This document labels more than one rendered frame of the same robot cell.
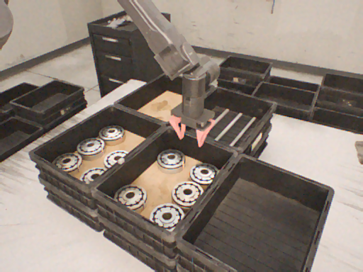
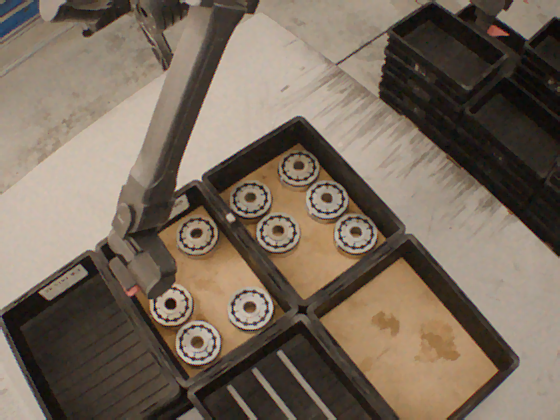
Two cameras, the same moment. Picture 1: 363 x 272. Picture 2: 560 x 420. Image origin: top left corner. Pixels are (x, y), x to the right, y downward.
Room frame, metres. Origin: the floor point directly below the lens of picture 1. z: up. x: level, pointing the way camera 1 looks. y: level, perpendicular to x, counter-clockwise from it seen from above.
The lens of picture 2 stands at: (1.03, -0.26, 2.03)
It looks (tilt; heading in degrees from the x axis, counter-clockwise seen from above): 63 degrees down; 114
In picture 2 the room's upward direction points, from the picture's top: 4 degrees counter-clockwise
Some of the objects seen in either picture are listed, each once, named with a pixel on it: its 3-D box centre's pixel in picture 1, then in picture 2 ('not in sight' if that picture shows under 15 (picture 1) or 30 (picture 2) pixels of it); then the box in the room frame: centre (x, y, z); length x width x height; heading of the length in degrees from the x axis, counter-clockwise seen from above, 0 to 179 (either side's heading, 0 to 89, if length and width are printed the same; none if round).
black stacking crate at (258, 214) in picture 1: (257, 226); (88, 357); (0.51, -0.21, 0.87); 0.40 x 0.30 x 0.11; 147
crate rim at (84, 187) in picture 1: (102, 140); (301, 204); (0.84, 0.29, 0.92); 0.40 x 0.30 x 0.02; 147
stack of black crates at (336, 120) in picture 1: (334, 144); not in sight; (1.60, -1.06, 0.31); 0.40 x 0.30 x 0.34; 62
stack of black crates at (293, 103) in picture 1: (277, 122); not in sight; (1.79, -0.71, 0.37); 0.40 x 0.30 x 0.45; 62
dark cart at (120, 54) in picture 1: (135, 67); not in sight; (2.61, 0.44, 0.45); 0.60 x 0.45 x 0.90; 152
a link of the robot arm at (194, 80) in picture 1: (195, 82); (130, 246); (0.66, -0.03, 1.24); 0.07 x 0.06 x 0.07; 151
